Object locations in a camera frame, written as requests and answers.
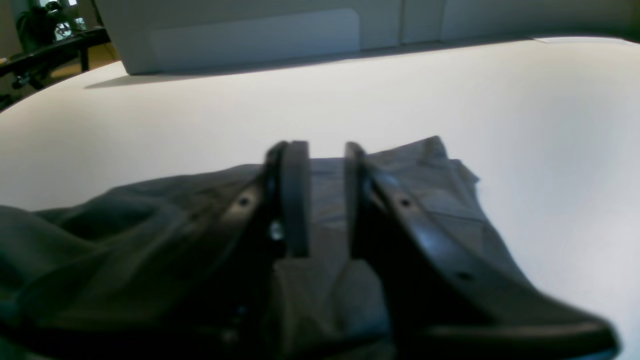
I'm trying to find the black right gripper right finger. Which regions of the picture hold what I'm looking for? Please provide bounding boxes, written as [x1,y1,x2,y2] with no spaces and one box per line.
[344,142,620,360]

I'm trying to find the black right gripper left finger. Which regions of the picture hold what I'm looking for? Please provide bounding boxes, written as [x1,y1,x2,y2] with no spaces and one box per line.
[0,141,311,360]

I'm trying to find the black frame in background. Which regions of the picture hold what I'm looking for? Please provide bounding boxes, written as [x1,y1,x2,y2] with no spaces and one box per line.
[0,0,120,110]

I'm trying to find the grey T-shirt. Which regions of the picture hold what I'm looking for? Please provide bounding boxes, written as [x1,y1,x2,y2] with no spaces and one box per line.
[1,136,532,360]

